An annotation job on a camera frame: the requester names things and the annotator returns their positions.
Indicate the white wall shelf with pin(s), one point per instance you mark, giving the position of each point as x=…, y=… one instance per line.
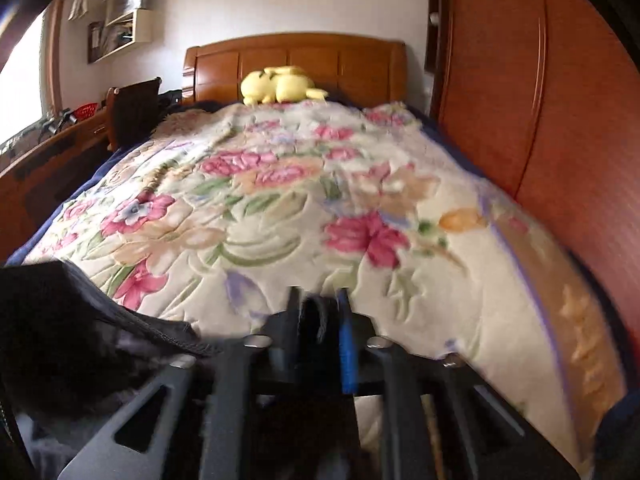
x=145, y=25

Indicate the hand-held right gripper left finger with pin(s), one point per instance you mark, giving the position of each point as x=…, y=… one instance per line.
x=292, y=325

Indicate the wooden framed window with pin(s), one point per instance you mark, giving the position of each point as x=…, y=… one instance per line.
x=25, y=85

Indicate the floral blanket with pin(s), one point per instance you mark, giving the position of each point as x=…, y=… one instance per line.
x=350, y=185

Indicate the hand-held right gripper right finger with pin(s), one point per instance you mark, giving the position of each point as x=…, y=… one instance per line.
x=346, y=345

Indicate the black camera equipment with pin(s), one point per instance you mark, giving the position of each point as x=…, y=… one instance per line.
x=60, y=120

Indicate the wooden bed headboard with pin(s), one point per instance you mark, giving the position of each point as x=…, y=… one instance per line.
x=320, y=60

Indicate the wooden desk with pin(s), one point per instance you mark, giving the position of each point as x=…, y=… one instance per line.
x=50, y=170

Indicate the wooden chair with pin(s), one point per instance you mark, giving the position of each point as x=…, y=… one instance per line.
x=135, y=110

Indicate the black bag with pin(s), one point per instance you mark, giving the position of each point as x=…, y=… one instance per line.
x=172, y=99

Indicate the yellow plush toy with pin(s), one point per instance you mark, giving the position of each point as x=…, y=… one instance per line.
x=280, y=87

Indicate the black quilted jacket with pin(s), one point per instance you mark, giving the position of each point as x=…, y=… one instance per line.
x=60, y=325

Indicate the wooden louvred wardrobe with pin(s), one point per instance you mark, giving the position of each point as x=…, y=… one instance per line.
x=525, y=85

